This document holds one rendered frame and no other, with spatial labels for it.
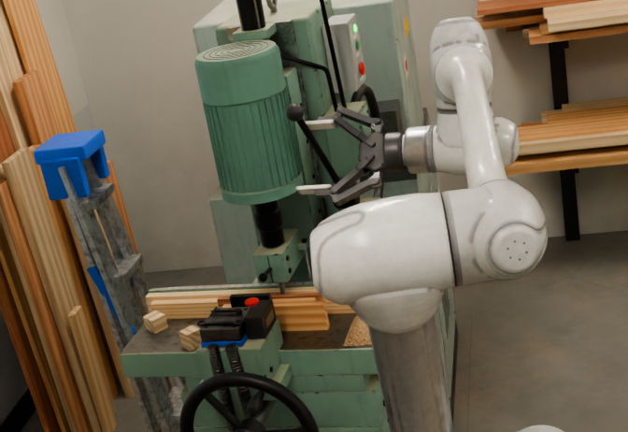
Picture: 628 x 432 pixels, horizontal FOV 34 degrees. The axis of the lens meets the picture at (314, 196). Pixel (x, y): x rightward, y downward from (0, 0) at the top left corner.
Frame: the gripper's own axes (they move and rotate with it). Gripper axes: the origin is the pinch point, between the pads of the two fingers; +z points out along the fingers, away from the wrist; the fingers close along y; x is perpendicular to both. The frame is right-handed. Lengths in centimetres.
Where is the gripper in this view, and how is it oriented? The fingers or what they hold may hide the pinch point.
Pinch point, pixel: (305, 157)
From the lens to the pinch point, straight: 204.5
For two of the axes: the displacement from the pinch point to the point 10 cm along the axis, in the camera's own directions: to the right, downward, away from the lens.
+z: -9.6, 0.6, 2.9
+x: -2.9, -3.4, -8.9
